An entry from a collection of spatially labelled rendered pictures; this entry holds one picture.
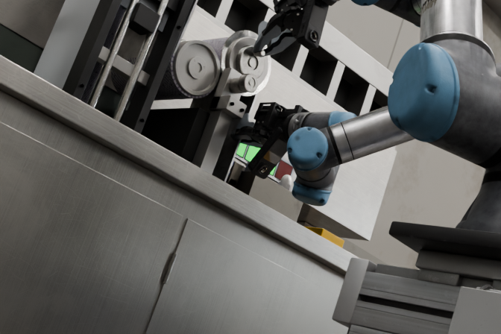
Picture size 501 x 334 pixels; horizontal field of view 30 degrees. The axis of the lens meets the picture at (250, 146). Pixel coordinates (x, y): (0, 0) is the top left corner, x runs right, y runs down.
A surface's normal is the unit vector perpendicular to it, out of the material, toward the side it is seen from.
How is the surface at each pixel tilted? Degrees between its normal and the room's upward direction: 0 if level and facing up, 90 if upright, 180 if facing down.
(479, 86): 77
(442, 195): 90
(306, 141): 90
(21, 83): 90
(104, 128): 90
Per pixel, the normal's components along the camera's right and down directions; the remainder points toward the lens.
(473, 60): 0.34, -0.61
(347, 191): 0.65, 0.01
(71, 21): -0.69, -0.42
